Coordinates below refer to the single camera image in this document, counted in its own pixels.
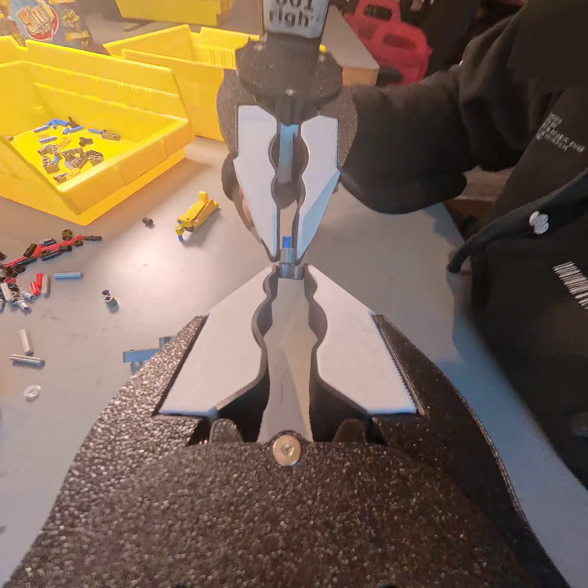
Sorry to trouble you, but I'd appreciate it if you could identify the yellow parts bin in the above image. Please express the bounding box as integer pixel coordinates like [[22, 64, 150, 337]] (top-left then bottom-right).
[[103, 24, 263, 142], [0, 36, 196, 227], [115, 0, 236, 27]]

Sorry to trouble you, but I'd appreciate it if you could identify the pile of small connector pins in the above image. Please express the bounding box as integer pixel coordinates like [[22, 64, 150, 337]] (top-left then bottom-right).
[[0, 229, 103, 314]]

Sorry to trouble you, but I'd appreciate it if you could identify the grey bent beam assembly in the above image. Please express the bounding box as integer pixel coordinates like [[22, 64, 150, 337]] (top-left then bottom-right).
[[122, 336, 173, 369]]

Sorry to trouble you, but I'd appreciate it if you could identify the heap of assorted brick parts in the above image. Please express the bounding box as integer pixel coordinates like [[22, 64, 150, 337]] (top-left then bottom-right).
[[33, 117, 121, 184]]

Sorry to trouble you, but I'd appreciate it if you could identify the person's right hand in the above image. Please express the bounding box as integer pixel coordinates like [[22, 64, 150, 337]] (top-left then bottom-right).
[[221, 155, 261, 243]]

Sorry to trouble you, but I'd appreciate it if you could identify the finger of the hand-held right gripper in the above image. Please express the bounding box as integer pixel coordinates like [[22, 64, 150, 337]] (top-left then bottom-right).
[[295, 116, 342, 259], [233, 105, 281, 261]]

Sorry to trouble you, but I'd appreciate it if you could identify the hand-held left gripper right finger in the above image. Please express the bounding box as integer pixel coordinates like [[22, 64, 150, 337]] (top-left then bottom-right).
[[304, 266, 418, 443]]

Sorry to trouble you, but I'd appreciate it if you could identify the printed toy set box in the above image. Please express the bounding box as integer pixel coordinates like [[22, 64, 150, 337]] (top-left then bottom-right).
[[0, 0, 98, 54]]

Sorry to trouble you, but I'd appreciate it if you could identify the grey desk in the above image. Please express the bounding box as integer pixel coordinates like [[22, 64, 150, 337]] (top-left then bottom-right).
[[0, 135, 588, 575]]

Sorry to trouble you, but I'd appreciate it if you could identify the person's black hoodie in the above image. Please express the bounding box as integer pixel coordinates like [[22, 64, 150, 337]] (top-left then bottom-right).
[[447, 0, 588, 490]]

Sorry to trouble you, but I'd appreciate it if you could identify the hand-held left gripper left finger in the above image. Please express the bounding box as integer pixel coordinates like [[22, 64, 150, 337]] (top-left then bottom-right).
[[157, 266, 280, 443]]

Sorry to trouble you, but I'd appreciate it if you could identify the small wooden side table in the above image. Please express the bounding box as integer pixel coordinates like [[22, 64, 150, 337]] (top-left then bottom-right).
[[321, 8, 380, 86]]

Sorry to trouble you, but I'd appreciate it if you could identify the red container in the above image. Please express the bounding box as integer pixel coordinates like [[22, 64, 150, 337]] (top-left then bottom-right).
[[344, 0, 401, 33], [367, 22, 433, 86]]

